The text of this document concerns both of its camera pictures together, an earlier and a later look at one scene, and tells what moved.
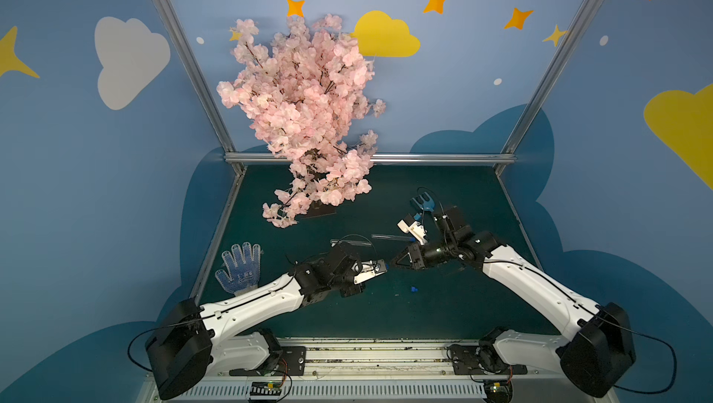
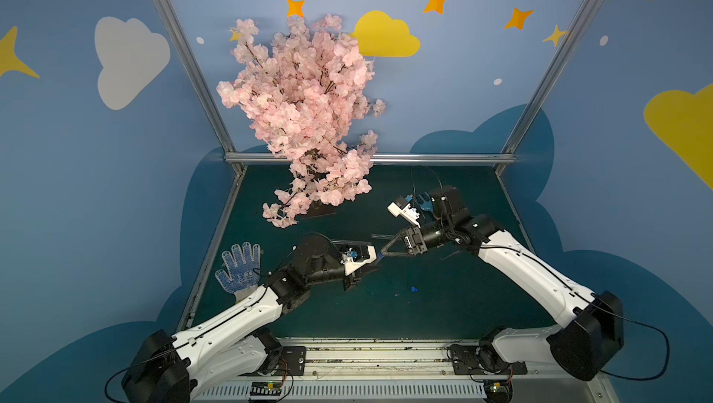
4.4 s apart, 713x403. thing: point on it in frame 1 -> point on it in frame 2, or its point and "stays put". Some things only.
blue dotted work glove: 243,268 stays put
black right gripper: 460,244 -> 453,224
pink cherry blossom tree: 304,92 stays put
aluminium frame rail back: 266,157 stays put
